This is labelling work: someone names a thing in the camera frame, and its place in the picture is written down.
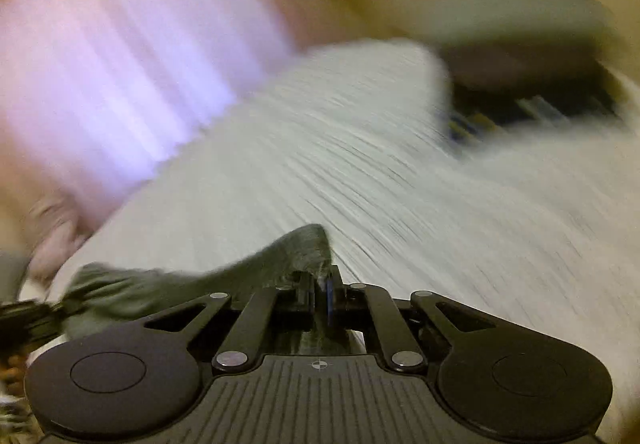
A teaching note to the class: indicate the pink curtain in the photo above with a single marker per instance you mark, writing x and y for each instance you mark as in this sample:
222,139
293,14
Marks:
97,94

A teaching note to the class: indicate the dark piano keyboard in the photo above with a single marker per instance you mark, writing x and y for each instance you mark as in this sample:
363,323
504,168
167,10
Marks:
522,61

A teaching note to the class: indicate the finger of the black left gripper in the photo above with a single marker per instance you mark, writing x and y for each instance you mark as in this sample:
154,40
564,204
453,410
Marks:
27,325

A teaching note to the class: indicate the dark grey garment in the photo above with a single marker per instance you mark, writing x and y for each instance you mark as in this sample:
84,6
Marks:
100,296

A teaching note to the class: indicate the pink crumpled cloth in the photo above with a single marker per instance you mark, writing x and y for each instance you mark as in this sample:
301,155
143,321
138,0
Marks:
57,230

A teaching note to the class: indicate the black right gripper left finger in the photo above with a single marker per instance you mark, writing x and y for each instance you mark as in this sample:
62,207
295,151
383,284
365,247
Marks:
305,286

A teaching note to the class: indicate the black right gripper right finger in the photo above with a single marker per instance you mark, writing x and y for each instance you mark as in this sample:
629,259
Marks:
332,286

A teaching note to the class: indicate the white striped bedspread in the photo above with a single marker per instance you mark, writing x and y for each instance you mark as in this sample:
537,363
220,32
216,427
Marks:
539,226

